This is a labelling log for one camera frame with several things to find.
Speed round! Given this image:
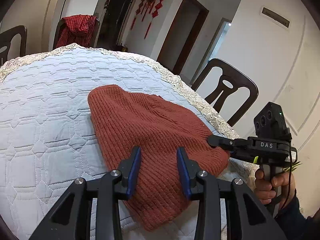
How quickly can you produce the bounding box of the rust red knit sweater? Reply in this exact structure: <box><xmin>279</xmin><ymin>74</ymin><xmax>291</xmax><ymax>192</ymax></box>
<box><xmin>88</xmin><ymin>85</ymin><xmax>229</xmax><ymax>231</ymax></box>

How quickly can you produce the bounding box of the dark blue sleeve forearm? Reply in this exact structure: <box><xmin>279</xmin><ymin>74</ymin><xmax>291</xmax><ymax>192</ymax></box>
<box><xmin>275</xmin><ymin>192</ymin><xmax>320</xmax><ymax>240</ymax></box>

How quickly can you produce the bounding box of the person's right hand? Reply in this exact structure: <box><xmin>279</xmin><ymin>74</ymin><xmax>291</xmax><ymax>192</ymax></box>
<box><xmin>254</xmin><ymin>169</ymin><xmax>296</xmax><ymax>208</ymax></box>

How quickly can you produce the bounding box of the dark wooden chair right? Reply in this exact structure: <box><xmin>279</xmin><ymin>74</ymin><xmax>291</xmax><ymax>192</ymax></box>
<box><xmin>191</xmin><ymin>59</ymin><xmax>259</xmax><ymax>127</ymax></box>

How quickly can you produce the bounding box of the dark wooden chair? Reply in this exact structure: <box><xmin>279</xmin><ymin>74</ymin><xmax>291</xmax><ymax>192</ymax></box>
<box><xmin>191</xmin><ymin>59</ymin><xmax>259</xmax><ymax>127</ymax></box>
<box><xmin>0</xmin><ymin>25</ymin><xmax>27</xmax><ymax>66</ymax></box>

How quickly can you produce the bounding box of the light blue quilted lace cloth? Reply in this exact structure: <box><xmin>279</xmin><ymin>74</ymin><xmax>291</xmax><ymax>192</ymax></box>
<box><xmin>0</xmin><ymin>42</ymin><xmax>253</xmax><ymax>240</ymax></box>

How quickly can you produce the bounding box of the red Chinese knot decoration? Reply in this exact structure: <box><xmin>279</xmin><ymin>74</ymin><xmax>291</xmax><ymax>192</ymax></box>
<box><xmin>130</xmin><ymin>0</ymin><xmax>164</xmax><ymax>39</ymax></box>

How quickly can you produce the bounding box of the dark chair with red garment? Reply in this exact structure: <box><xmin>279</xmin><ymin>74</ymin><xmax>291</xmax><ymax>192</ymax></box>
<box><xmin>53</xmin><ymin>15</ymin><xmax>101</xmax><ymax>49</ymax></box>

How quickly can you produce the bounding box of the red checked garment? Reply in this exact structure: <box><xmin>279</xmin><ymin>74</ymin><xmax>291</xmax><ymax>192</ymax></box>
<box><xmin>56</xmin><ymin>14</ymin><xmax>97</xmax><ymax>49</ymax></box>

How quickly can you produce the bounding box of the dark wooden chair left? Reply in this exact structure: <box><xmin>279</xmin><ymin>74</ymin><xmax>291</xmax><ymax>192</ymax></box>
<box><xmin>0</xmin><ymin>25</ymin><xmax>27</xmax><ymax>66</ymax></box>

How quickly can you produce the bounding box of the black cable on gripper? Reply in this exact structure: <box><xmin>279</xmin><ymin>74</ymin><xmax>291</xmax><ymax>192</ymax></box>
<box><xmin>278</xmin><ymin>139</ymin><xmax>299</xmax><ymax>210</ymax></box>

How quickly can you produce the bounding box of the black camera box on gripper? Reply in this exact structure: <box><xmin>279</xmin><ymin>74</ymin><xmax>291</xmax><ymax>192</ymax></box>
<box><xmin>254</xmin><ymin>102</ymin><xmax>292</xmax><ymax>142</ymax></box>

